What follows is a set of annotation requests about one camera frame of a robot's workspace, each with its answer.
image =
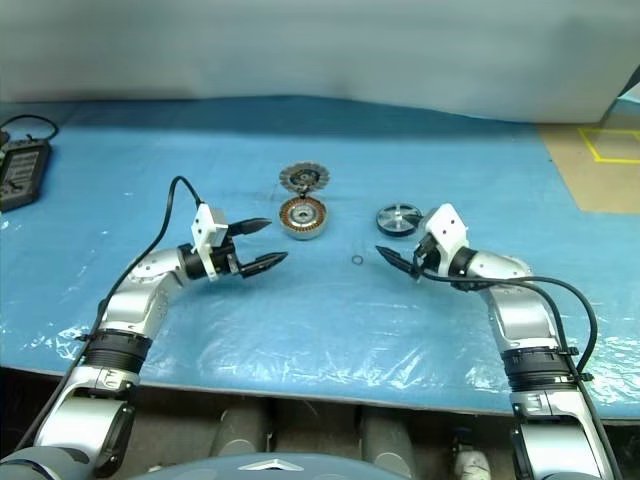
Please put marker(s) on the white backdrop panel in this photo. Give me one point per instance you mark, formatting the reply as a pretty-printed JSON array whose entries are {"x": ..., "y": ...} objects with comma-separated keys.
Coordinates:
[{"x": 300, "y": 45}]

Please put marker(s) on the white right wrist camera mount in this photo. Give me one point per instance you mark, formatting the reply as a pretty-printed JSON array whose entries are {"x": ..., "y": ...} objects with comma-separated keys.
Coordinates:
[{"x": 447, "y": 225}]

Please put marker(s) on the white rounded part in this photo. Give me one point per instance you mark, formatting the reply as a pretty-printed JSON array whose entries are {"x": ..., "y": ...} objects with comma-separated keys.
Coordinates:
[{"x": 472, "y": 462}]

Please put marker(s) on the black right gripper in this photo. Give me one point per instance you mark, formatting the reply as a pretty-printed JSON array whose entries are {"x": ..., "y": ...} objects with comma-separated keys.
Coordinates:
[{"x": 427, "y": 257}]

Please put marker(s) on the black silver spoked rotor disc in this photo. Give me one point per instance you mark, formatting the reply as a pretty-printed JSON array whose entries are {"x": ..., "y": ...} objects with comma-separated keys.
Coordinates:
[{"x": 397, "y": 219}]

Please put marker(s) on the brown board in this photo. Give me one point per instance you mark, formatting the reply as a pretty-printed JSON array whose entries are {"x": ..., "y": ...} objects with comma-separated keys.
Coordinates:
[{"x": 600, "y": 192}]

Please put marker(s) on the silver finned rotor disc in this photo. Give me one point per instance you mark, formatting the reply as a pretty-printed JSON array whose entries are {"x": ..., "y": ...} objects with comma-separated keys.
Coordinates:
[{"x": 300, "y": 176}]

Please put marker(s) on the copper wound motor stator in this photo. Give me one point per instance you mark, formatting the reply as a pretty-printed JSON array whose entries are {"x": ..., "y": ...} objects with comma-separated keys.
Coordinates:
[{"x": 302, "y": 220}]

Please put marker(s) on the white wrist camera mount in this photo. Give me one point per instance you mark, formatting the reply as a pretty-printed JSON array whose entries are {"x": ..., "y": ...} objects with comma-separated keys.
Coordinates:
[
  {"x": 205, "y": 225},
  {"x": 447, "y": 225}
]

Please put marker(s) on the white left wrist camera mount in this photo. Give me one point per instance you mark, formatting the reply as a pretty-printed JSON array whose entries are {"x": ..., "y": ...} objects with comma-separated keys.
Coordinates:
[{"x": 205, "y": 225}]

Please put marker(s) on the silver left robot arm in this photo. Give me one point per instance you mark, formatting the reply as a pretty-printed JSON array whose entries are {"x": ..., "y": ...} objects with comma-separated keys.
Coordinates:
[{"x": 130, "y": 300}]

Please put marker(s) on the black handheld device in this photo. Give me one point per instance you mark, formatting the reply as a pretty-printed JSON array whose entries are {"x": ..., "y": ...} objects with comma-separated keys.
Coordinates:
[{"x": 20, "y": 172}]

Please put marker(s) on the grey rounded cylinder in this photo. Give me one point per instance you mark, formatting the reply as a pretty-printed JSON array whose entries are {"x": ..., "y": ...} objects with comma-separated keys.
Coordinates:
[
  {"x": 387, "y": 437},
  {"x": 240, "y": 430}
]

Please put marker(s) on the grey robot torso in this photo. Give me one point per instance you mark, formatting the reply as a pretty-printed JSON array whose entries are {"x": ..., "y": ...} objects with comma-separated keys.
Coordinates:
[{"x": 200, "y": 472}]

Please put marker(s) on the blue plastic table sheet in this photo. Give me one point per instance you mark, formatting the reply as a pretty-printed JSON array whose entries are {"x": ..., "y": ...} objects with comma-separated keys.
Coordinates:
[{"x": 320, "y": 320}]

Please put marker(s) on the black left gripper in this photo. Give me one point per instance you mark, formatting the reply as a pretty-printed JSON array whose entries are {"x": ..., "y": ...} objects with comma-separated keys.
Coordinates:
[{"x": 227, "y": 255}]

